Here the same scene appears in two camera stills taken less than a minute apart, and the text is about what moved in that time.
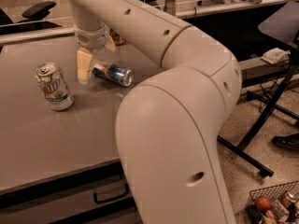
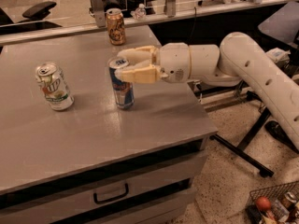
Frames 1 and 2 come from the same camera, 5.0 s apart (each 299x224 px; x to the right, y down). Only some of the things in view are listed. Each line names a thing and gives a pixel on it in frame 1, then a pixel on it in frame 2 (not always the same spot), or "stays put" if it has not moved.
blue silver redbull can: [113, 73] → [123, 91]
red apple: [263, 203] stays put
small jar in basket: [288, 200] stays put
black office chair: [32, 19] stays put
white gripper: [91, 38] → [173, 63]
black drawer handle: [111, 197] stays put
